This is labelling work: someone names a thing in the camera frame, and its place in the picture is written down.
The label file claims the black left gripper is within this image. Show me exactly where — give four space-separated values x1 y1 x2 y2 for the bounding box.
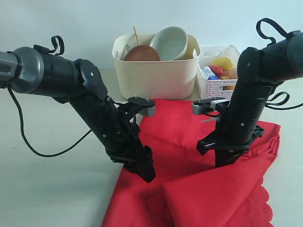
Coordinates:
70 96 156 183

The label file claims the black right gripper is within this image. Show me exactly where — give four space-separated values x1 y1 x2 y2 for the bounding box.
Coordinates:
196 81 274 168

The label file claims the red table cloth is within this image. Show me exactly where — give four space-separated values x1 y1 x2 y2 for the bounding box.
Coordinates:
102 99 280 227

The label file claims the yellow cheese wedge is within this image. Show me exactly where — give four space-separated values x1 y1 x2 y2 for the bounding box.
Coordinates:
220 76 237 91

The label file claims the red sausage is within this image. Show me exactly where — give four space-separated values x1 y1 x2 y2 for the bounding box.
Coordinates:
209 65 224 77

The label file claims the blue white milk carton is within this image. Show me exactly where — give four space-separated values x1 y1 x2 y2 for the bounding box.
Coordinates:
200 66 219 80

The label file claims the yellow lemon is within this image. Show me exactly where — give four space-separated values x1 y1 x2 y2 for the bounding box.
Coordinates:
210 57 233 71

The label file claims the stainless steel cup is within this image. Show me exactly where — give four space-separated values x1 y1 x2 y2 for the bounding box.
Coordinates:
192 48 200 59

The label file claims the brown wooden plate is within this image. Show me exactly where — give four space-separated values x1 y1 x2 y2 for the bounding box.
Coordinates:
123 44 160 61

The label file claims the pale green ceramic bowl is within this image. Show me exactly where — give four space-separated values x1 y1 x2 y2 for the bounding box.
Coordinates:
150 26 188 61

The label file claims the wooden chopstick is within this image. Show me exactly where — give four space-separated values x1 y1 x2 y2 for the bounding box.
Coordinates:
133 26 141 45

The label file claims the metal table knife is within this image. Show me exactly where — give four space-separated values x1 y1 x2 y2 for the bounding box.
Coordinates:
121 44 132 60

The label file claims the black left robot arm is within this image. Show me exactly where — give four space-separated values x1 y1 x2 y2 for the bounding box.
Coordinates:
0 46 156 183

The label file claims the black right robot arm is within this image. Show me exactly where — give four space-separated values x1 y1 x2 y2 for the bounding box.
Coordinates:
192 31 303 167

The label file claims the white perforated plastic basket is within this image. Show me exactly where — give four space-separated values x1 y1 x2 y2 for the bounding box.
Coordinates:
195 44 240 99

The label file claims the cream plastic tub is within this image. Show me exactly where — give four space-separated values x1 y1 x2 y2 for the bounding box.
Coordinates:
112 34 201 100

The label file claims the black camera cable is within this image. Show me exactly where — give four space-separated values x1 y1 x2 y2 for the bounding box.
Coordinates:
201 17 303 123

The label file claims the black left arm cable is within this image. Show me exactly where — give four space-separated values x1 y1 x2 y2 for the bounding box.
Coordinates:
7 35 137 157

